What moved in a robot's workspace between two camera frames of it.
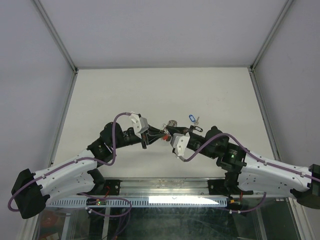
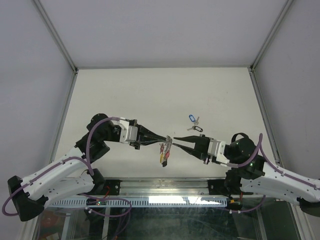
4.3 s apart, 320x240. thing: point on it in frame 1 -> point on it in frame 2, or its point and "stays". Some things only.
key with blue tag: (192, 119) stays
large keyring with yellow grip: (167, 136) -> (164, 151)
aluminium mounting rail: (167, 186) stays
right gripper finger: (178, 130) -> (192, 151)
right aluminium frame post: (284, 10) stays
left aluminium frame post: (54, 32) stays
